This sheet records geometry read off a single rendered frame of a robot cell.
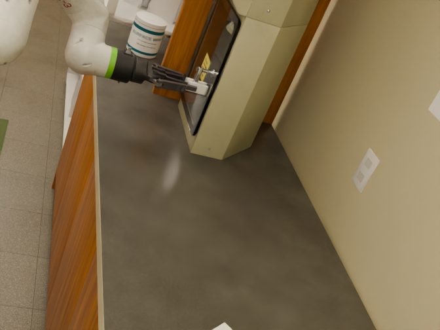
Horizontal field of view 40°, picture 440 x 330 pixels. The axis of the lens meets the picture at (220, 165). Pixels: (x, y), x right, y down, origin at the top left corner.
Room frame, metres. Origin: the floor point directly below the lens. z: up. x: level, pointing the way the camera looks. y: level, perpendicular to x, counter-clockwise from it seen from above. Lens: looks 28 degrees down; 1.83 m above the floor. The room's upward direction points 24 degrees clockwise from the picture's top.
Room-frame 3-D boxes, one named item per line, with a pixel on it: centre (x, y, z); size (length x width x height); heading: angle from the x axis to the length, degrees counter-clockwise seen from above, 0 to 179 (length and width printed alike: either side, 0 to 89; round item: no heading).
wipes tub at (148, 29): (2.33, 0.49, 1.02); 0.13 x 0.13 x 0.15
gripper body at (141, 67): (1.66, 0.31, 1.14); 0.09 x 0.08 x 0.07; 113
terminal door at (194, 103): (1.83, 0.17, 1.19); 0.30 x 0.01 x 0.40; 23
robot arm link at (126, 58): (1.63, 0.38, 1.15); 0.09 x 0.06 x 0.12; 23
